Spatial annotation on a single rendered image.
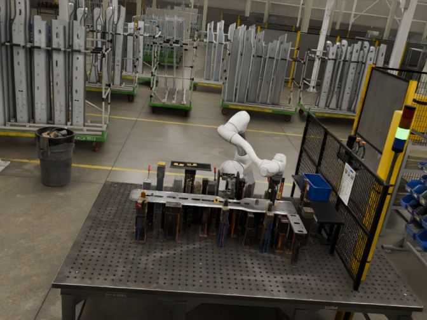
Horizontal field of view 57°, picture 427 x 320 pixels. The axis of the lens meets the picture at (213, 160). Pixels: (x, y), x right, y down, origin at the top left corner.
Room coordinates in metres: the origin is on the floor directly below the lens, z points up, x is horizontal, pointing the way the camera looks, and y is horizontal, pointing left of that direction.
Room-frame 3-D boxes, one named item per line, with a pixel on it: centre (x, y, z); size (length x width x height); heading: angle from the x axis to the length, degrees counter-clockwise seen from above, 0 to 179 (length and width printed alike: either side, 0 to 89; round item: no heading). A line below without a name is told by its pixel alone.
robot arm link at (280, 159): (2.98, -0.52, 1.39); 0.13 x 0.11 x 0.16; 144
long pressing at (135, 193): (2.94, -0.05, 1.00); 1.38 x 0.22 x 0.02; 95
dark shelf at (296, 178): (3.23, -0.94, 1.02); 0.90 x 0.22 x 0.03; 5
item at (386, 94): (5.02, -2.04, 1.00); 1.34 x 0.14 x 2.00; 5
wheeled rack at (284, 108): (10.14, -0.94, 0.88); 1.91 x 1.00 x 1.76; 92
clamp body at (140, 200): (2.71, 0.50, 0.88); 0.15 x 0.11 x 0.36; 5
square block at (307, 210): (2.88, -0.81, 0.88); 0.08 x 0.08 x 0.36; 5
